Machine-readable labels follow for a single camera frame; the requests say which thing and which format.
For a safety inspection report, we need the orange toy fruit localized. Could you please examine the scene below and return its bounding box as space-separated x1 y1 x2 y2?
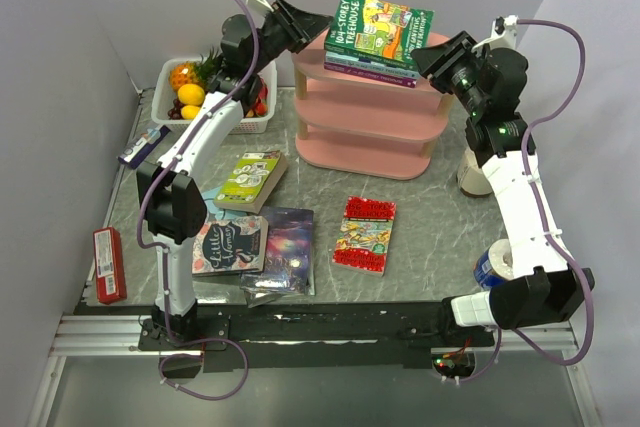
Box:
177 84 206 106

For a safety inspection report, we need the floral Little Women book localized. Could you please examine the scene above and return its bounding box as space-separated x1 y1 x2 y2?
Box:
192 215 269 277

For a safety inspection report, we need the blue wrapped tissue roll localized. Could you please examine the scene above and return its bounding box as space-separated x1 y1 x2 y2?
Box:
473 239 514 290

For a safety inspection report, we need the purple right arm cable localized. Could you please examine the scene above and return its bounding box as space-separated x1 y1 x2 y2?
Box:
514 18 596 367

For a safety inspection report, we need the white plastic fruit basket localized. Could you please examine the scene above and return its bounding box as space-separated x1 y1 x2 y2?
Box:
151 56 278 135

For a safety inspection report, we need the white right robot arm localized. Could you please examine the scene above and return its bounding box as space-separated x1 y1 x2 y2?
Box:
411 32 595 346

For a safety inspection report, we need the red box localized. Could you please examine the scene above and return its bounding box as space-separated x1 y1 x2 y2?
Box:
93 226 127 305

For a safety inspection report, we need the purple white toothpaste box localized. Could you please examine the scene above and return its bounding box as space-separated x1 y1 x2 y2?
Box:
117 123 170 169

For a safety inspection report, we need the beige paper roll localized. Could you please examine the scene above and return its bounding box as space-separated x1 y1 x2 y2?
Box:
456 147 493 198

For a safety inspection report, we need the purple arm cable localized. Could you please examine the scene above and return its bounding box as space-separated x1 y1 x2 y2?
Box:
135 0 260 343
514 18 596 367

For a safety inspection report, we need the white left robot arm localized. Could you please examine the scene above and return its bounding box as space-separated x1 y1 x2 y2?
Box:
136 0 334 349

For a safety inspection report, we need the light blue 143-storey treehouse book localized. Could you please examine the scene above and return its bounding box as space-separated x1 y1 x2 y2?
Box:
325 51 420 80

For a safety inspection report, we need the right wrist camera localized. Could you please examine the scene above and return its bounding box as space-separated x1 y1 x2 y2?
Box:
473 15 519 52

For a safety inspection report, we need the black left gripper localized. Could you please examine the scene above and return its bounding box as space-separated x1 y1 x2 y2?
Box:
250 0 338 76

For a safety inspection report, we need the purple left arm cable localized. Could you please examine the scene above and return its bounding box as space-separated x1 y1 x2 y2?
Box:
135 0 260 343

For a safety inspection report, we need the green 104-storey treehouse book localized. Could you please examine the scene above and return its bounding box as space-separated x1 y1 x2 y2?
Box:
324 0 435 71

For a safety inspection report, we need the red book under green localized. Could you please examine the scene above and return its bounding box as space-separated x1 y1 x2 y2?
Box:
331 196 397 277

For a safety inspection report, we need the toy pineapple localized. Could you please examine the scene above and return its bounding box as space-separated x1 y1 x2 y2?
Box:
168 47 222 92

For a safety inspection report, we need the yellow mango toy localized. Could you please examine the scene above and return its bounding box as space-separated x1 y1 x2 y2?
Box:
180 105 201 121

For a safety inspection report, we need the lime green comic book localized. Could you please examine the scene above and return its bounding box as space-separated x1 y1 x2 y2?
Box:
213 150 288 214

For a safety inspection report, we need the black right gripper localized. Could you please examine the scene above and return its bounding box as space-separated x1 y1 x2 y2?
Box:
407 31 485 117

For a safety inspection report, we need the pink three-tier shelf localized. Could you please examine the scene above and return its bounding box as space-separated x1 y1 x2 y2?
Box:
292 37 454 180

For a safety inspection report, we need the light blue cat book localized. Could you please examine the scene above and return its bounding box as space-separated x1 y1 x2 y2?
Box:
202 186 222 202

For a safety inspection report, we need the purple 117-storey treehouse book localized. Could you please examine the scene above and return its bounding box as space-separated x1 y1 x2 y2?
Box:
323 63 417 88

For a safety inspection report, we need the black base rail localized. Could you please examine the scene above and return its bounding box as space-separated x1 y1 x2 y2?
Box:
138 301 495 373

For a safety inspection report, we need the dark purple book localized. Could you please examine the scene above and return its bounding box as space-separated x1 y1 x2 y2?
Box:
240 206 314 295

